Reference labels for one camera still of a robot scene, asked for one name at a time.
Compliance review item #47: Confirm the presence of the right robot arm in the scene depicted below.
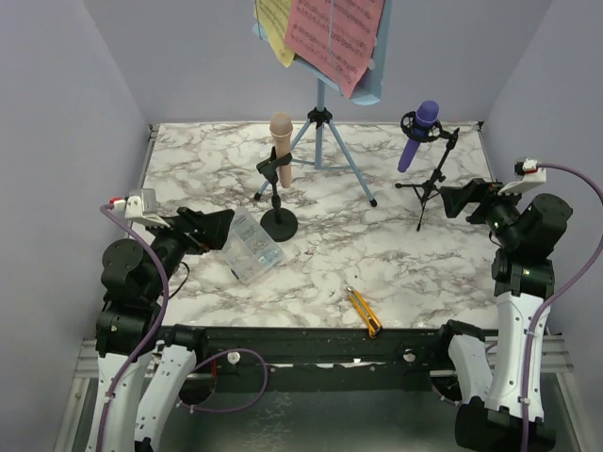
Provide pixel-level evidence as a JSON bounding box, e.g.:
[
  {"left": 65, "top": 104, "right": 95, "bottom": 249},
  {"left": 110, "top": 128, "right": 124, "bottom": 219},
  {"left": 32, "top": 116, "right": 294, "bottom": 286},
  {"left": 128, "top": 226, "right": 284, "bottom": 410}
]
[{"left": 433, "top": 178, "right": 573, "bottom": 451}]

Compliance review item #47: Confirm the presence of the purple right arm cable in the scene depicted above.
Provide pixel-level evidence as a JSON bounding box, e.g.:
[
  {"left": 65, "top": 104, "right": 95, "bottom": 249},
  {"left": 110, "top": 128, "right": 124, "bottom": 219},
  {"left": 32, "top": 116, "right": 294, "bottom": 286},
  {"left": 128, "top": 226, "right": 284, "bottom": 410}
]
[{"left": 432, "top": 162, "right": 603, "bottom": 452}]

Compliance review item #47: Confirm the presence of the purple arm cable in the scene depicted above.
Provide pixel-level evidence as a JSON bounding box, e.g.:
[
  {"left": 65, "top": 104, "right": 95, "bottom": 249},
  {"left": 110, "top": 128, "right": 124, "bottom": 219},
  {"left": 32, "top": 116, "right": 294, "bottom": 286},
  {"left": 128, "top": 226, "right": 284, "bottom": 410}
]
[
  {"left": 432, "top": 162, "right": 603, "bottom": 452},
  {"left": 99, "top": 204, "right": 269, "bottom": 452}
]

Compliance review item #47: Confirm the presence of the clear plastic screw box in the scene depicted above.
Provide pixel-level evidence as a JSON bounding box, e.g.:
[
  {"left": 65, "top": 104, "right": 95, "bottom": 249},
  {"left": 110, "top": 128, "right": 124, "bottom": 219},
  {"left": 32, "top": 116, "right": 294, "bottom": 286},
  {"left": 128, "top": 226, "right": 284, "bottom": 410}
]
[{"left": 220, "top": 206, "right": 284, "bottom": 284}]

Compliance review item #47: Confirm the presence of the black round-base mic stand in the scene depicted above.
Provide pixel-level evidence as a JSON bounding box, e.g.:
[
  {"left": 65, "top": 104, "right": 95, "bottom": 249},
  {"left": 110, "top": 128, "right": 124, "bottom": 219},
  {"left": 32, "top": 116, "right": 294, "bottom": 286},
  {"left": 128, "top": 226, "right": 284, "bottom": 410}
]
[{"left": 256, "top": 147, "right": 299, "bottom": 243}]

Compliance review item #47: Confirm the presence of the yellow utility knife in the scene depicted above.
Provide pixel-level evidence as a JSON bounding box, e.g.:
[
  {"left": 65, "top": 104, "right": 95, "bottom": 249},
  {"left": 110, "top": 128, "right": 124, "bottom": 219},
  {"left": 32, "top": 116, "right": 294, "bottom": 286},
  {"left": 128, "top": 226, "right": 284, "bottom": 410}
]
[{"left": 346, "top": 286, "right": 383, "bottom": 339}]

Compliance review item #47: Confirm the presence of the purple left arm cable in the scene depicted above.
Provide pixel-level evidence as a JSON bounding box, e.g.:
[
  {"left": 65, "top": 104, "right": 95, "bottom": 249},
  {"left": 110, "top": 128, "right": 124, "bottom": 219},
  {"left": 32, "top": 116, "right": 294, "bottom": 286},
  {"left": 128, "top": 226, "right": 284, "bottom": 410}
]
[{"left": 99, "top": 204, "right": 269, "bottom": 452}]

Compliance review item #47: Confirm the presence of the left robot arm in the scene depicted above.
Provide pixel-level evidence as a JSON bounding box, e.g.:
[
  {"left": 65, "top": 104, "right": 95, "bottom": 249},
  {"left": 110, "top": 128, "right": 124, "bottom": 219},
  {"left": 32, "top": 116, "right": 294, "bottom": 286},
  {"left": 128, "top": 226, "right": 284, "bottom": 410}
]
[{"left": 87, "top": 199, "right": 235, "bottom": 451}]

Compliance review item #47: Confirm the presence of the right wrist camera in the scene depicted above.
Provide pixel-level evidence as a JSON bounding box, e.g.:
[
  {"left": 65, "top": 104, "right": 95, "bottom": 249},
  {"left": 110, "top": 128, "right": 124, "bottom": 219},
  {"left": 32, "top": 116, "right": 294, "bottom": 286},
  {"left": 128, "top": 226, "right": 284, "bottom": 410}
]
[{"left": 498, "top": 158, "right": 546, "bottom": 196}]

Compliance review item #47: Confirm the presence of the yellow sheet music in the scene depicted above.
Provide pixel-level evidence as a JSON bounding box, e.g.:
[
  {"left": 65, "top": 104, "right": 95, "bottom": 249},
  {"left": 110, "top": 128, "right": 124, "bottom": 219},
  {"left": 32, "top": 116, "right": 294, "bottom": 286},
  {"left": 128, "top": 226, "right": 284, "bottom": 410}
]
[{"left": 253, "top": 0, "right": 295, "bottom": 68}]

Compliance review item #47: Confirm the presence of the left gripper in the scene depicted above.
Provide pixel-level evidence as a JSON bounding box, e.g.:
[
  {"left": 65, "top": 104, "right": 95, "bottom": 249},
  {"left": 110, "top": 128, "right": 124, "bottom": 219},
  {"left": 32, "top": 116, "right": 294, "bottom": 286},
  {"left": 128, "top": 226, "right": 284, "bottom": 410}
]
[{"left": 143, "top": 204, "right": 235, "bottom": 299}]

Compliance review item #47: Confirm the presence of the beige microphone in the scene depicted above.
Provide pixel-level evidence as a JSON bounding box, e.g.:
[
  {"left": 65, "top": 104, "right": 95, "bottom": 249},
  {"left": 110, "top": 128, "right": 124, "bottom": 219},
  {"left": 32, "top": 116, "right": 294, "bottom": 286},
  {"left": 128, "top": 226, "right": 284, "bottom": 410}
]
[{"left": 269, "top": 112, "right": 293, "bottom": 188}]

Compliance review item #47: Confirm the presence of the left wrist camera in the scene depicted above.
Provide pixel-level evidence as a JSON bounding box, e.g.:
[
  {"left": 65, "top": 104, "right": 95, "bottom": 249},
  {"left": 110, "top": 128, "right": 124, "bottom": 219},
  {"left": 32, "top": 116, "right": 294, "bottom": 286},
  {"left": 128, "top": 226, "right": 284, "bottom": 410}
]
[{"left": 109, "top": 188, "right": 169, "bottom": 228}]

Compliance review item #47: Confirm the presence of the purple microphone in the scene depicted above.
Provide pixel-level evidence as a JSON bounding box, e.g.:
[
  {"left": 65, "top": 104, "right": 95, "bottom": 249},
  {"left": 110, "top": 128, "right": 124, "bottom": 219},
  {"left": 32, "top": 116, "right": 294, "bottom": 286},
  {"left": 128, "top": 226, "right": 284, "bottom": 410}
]
[{"left": 398, "top": 100, "right": 439, "bottom": 173}]

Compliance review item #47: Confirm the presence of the pink sheet music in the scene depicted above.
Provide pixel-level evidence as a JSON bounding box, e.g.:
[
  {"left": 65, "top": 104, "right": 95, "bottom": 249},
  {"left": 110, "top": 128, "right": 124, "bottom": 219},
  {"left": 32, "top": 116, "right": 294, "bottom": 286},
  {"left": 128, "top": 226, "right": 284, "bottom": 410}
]
[{"left": 285, "top": 1, "right": 391, "bottom": 104}]

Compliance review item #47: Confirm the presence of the black tripod mic stand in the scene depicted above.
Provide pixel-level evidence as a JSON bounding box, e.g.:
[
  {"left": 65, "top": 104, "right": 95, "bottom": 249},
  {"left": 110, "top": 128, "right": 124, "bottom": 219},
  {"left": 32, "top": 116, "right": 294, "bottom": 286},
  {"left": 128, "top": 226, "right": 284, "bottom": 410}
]
[{"left": 395, "top": 119, "right": 460, "bottom": 231}]

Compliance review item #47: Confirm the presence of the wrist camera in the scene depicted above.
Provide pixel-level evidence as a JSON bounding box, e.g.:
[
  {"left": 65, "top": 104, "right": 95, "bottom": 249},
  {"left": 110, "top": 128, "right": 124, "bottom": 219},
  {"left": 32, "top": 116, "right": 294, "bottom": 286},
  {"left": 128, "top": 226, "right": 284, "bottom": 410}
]
[
  {"left": 498, "top": 158, "right": 546, "bottom": 196},
  {"left": 109, "top": 188, "right": 169, "bottom": 228}
]

